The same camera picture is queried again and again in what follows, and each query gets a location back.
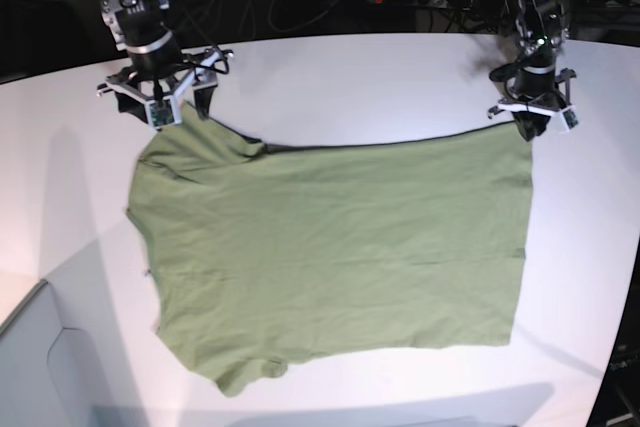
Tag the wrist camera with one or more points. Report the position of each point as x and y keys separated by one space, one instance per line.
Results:
x=162 y=114
x=568 y=119

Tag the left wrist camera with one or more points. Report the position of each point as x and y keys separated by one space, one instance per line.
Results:
x=568 y=119

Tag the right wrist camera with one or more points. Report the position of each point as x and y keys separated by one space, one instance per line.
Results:
x=162 y=114

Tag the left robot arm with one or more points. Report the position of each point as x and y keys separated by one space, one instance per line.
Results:
x=540 y=31

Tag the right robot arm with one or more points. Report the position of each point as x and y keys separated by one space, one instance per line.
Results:
x=138 y=23

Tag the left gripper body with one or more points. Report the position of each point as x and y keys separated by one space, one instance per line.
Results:
x=533 y=89

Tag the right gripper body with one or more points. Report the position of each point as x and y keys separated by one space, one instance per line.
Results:
x=161 y=69

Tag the green T-shirt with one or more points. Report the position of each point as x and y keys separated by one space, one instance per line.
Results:
x=266 y=256

